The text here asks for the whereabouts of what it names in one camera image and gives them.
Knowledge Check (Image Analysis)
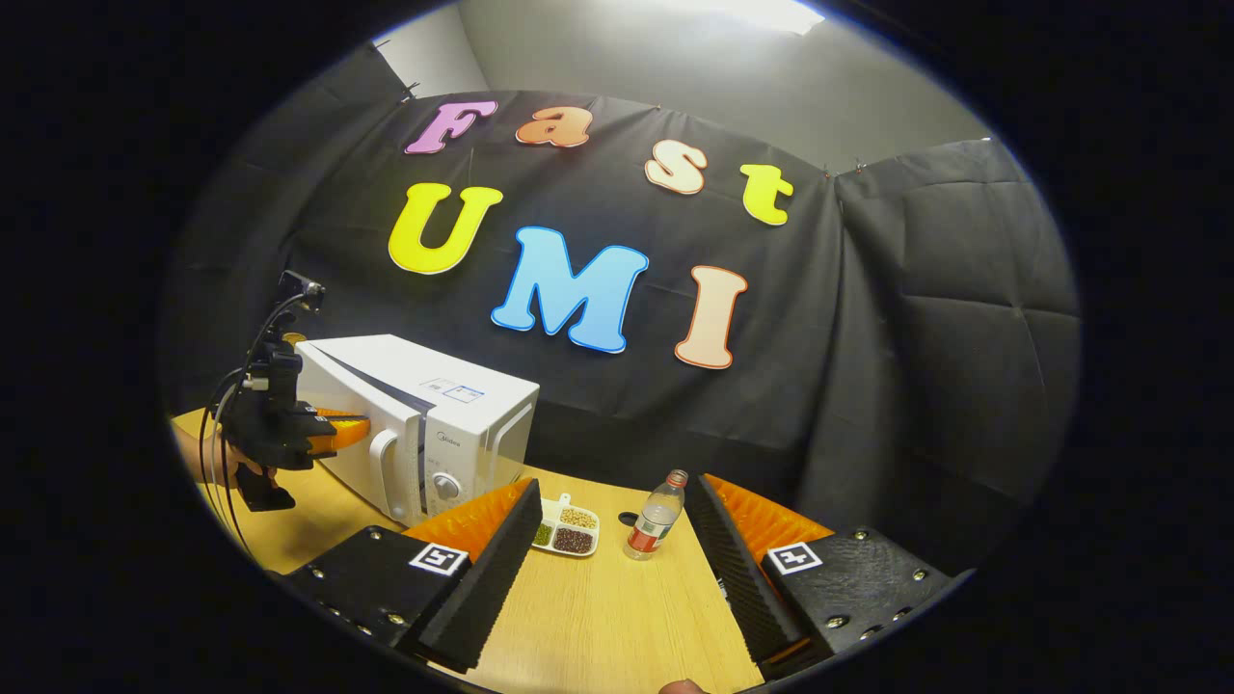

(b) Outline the clear water bottle red label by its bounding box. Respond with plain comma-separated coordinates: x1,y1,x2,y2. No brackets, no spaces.
623,469,689,561

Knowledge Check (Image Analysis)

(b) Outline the black cable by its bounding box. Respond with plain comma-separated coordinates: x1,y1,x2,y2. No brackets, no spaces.
198,289,311,560

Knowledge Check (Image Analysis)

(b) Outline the black backdrop cloth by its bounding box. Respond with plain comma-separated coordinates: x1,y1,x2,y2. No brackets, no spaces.
164,43,1081,570

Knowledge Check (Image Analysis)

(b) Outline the large ceiling light panel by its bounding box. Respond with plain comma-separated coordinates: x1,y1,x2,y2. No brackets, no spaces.
675,0,826,36

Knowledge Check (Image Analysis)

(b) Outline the white microwave oven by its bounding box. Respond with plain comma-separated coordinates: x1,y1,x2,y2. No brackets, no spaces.
294,334,541,528

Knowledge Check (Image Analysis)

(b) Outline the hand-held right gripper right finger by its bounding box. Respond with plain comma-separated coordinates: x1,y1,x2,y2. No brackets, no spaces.
696,474,955,668

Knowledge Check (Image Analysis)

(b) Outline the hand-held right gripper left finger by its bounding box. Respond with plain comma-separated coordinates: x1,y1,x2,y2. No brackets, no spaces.
286,479,546,674

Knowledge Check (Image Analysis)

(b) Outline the white divided dish of beans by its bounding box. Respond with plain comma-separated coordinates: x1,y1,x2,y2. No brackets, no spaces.
530,494,601,558

